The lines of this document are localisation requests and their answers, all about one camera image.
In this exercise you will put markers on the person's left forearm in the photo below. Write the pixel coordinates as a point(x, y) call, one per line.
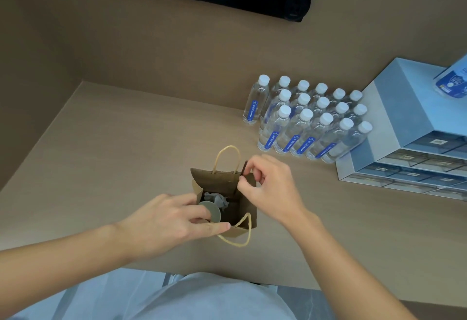
point(62, 268)

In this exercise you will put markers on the person's right hand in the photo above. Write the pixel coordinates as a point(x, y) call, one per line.
point(277, 192)

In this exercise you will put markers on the blue white drawer cabinet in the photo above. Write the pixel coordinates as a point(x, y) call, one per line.
point(401, 111)

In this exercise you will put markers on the group of clear water bottles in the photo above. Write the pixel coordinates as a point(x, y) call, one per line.
point(310, 126)

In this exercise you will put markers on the grey figurine with round base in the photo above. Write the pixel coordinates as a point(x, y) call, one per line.
point(215, 211)

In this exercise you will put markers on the person's left hand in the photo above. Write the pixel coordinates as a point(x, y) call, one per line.
point(160, 225)

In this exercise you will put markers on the person's right middle finger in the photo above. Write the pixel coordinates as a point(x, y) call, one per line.
point(259, 176)

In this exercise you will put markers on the small brown paper bag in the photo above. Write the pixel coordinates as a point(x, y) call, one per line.
point(219, 181)

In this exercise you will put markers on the person's right thumb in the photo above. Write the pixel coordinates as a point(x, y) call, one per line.
point(250, 190)

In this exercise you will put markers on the person's right forearm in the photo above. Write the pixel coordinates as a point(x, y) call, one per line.
point(346, 268)

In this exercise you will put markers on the person's left middle finger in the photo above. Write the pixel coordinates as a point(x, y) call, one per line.
point(186, 199)

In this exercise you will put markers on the blue white package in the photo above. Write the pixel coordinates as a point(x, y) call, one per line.
point(454, 82)

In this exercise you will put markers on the person's light grey shirt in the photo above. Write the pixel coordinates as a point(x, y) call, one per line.
point(204, 299)

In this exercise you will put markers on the person's left thumb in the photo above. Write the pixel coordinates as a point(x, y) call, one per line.
point(213, 229)

